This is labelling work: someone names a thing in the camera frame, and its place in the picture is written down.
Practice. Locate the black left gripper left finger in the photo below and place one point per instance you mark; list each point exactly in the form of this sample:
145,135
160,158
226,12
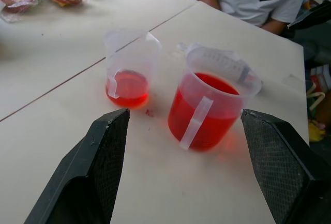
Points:
85,162

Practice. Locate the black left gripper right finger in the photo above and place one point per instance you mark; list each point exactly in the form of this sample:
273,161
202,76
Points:
284,172

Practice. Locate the small beaker with red liquid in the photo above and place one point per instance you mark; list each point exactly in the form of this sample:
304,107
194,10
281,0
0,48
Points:
128,93

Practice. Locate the clear plastic syringe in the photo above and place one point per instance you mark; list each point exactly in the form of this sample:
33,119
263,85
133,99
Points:
232,65

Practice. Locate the large beaker with red liquid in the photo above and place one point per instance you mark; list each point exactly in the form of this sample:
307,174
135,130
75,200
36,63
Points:
207,120

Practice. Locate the yellow soft toy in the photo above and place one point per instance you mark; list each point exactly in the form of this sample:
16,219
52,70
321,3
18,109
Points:
316,131

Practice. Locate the stack of books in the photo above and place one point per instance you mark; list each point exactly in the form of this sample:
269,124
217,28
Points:
322,77

